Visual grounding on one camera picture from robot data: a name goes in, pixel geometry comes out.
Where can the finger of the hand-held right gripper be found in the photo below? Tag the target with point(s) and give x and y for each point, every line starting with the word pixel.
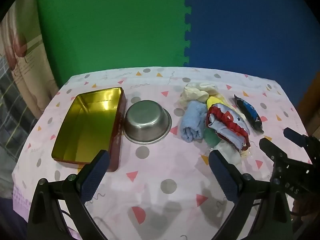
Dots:
pixel 293 135
pixel 270 147

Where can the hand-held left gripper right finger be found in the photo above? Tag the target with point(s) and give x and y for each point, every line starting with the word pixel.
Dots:
pixel 222 175

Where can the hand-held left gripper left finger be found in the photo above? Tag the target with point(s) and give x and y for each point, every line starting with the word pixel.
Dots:
pixel 96 177

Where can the clear plastic packet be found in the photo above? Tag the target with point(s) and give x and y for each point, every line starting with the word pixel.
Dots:
pixel 228 153

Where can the green fluffy scrunchie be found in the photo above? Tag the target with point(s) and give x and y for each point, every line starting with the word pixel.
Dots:
pixel 211 137

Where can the black and blue snack packet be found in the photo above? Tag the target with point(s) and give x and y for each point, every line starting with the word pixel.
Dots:
pixel 250 112

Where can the red white blue packet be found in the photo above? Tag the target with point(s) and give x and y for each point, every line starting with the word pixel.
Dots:
pixel 227 122

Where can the gold and red tin box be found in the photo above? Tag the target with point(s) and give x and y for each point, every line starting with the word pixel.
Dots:
pixel 82 130

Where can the light blue towel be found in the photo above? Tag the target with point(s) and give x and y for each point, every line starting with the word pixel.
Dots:
pixel 193 122

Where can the yellow fabric toy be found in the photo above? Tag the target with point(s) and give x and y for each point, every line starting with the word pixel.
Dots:
pixel 212 101

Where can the stainless steel bowl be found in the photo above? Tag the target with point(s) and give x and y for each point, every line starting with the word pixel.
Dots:
pixel 147 120

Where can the cream socks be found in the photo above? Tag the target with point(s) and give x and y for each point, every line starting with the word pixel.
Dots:
pixel 192 96

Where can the white knitted sock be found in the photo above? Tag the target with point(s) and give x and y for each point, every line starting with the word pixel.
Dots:
pixel 206 87

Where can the brown cardboard box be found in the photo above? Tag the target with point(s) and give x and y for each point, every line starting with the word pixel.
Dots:
pixel 312 100

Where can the pink patterned tablecloth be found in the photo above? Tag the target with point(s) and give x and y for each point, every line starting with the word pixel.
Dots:
pixel 160 167

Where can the plaid cloth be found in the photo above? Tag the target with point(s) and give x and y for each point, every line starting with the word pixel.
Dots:
pixel 12 110

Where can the blue foam mat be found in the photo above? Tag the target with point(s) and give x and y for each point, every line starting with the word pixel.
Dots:
pixel 250 30

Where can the beige printed curtain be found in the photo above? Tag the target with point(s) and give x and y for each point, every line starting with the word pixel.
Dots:
pixel 22 55

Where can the green foam mat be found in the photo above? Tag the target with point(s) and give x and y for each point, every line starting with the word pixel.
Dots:
pixel 112 25

